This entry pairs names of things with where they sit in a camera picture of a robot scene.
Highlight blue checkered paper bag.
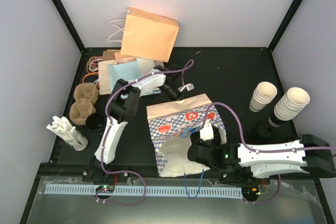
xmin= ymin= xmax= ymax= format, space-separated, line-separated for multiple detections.
xmin=146 ymin=93 xmax=226 ymax=177

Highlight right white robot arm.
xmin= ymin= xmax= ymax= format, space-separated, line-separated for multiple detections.
xmin=187 ymin=103 xmax=335 ymax=184

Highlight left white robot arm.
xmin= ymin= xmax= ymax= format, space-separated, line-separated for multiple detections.
xmin=94 ymin=60 xmax=194 ymax=182

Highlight white paper bag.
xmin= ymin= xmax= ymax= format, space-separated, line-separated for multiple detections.
xmin=136 ymin=58 xmax=156 ymax=76

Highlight light blue paper bag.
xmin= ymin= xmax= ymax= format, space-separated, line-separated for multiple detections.
xmin=108 ymin=61 xmax=141 ymax=91

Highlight orange paper bag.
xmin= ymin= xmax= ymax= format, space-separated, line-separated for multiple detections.
xmin=121 ymin=7 xmax=179 ymax=62

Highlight beige kraft paper bag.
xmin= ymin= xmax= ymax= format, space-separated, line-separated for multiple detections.
xmin=97 ymin=57 xmax=136 ymax=95

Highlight brown flat paper bag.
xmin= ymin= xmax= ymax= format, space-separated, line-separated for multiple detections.
xmin=102 ymin=49 xmax=120 ymax=61

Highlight short stack paper cups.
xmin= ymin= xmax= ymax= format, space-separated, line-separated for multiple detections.
xmin=249 ymin=81 xmax=278 ymax=113

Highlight brown pulp cup carrier stack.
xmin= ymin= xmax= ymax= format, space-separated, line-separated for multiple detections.
xmin=69 ymin=83 xmax=99 ymax=125

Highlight tall stack paper cups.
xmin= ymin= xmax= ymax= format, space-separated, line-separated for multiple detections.
xmin=268 ymin=87 xmax=310 ymax=127

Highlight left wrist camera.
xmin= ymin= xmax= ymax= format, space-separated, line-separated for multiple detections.
xmin=180 ymin=83 xmax=194 ymax=92

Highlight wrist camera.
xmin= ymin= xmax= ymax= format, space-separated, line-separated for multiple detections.
xmin=180 ymin=83 xmax=194 ymax=92
xmin=199 ymin=123 xmax=214 ymax=141

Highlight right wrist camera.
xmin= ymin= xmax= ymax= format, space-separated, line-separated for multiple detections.
xmin=199 ymin=123 xmax=214 ymax=141

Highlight blue bag handle cord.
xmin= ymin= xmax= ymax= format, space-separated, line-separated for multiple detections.
xmin=183 ymin=168 xmax=206 ymax=200

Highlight orange bag handle cord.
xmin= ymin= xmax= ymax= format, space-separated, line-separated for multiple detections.
xmin=82 ymin=72 xmax=99 ymax=82

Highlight light blue cable duct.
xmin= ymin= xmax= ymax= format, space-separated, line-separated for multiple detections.
xmin=44 ymin=184 xmax=243 ymax=199

